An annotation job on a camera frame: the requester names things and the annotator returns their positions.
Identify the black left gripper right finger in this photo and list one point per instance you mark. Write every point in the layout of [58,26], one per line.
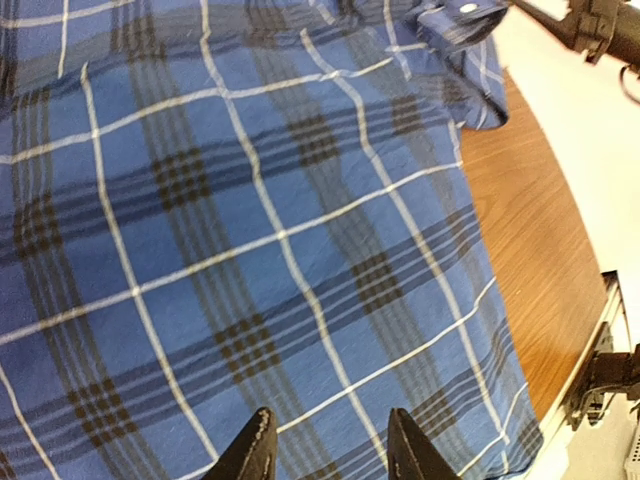
[411,455]

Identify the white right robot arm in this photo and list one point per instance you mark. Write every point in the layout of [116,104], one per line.
[597,28]

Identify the blue plaid long sleeve shirt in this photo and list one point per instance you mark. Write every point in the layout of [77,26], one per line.
[208,207]

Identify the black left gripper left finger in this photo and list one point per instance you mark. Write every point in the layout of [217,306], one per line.
[252,455]

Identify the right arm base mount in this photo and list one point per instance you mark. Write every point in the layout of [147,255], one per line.
[604,373]

